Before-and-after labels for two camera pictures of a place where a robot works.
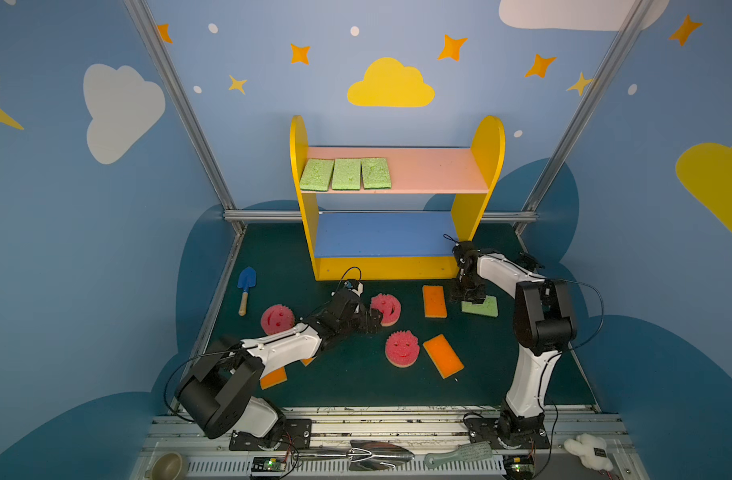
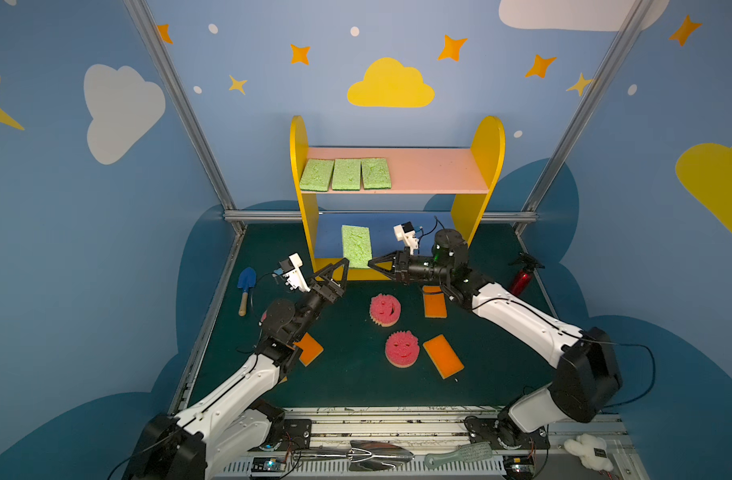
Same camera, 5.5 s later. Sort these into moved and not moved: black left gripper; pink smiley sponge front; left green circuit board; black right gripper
Moved: black left gripper; black right gripper
Not moved: pink smiley sponge front; left green circuit board
